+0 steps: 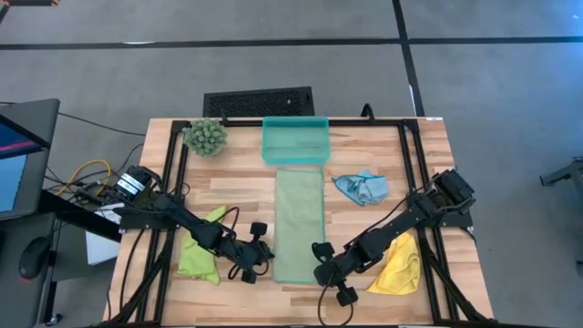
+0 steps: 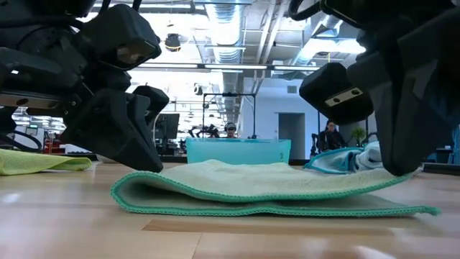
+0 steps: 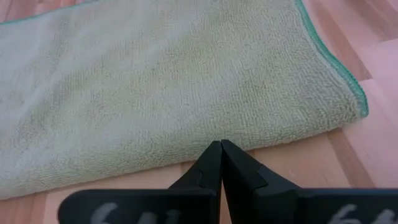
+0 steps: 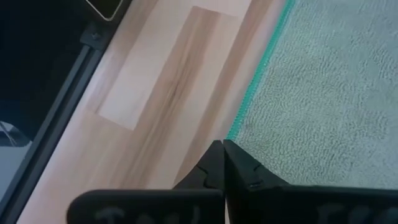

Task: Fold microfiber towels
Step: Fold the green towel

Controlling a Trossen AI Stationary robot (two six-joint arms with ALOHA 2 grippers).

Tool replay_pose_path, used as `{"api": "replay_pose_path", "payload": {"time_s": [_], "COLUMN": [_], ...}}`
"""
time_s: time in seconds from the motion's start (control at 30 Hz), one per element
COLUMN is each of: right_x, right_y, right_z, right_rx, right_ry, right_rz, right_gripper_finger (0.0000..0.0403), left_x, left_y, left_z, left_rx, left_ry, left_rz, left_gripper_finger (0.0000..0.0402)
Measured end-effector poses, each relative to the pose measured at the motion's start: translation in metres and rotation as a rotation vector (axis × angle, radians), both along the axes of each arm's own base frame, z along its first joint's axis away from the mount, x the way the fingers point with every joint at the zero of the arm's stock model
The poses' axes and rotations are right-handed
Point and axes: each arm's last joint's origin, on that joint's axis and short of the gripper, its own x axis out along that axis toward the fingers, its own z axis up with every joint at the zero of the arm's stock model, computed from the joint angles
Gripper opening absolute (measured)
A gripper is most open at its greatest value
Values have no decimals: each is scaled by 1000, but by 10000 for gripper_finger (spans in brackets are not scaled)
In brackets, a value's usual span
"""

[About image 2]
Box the black computer monitor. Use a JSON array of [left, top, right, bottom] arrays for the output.
[[154, 113, 180, 141]]

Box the small background potted plant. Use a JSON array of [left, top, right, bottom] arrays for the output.
[[351, 126, 367, 147]]

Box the light blue microfiber towel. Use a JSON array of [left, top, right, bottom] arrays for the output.
[[303, 140, 384, 176]]

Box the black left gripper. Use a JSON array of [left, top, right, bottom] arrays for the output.
[[0, 0, 165, 173]]

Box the lime green microfiber towel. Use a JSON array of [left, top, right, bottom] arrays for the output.
[[0, 148, 93, 176]]

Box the mint green microfiber towel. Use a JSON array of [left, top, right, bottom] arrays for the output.
[[110, 159, 441, 218]]

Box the teal translucent plastic bin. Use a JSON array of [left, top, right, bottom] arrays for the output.
[[185, 137, 293, 165]]

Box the black ceiling-hung overhead camera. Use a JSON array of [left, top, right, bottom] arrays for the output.
[[164, 32, 182, 53]]

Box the person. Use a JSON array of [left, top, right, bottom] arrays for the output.
[[222, 122, 239, 140], [317, 120, 348, 153]]

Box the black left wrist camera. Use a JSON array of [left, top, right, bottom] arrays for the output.
[[80, 3, 162, 71]]

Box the grey door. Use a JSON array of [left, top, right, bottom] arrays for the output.
[[278, 112, 305, 161]]

